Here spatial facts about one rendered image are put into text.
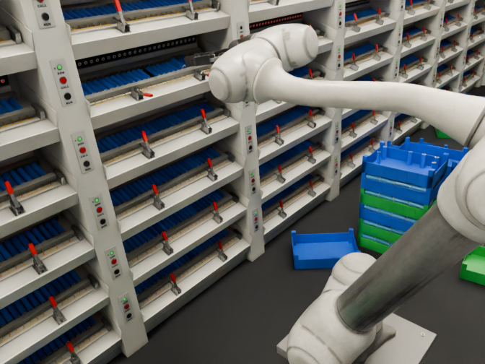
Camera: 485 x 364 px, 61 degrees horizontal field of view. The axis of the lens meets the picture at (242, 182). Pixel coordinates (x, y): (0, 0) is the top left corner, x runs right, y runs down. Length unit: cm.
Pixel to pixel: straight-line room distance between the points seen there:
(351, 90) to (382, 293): 42
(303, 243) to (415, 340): 87
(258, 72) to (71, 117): 58
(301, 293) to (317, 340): 80
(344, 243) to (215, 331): 80
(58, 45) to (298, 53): 62
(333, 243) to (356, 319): 114
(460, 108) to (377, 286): 38
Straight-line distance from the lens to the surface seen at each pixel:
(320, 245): 208
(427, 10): 323
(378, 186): 190
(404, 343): 139
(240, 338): 166
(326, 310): 102
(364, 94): 88
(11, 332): 149
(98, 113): 127
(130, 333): 165
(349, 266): 118
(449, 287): 196
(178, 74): 147
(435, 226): 79
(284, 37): 99
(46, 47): 119
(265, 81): 88
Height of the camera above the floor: 124
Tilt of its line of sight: 27 degrees down
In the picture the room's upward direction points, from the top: 5 degrees counter-clockwise
